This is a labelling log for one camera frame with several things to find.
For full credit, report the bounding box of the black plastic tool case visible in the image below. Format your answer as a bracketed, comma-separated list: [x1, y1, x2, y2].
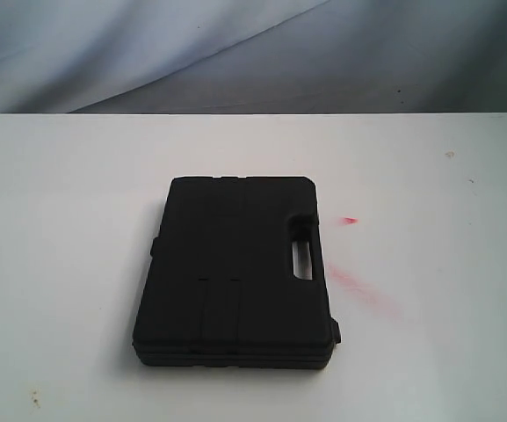
[133, 176, 341, 369]

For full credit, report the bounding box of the grey backdrop cloth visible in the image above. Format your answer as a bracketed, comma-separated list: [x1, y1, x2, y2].
[0, 1, 507, 114]

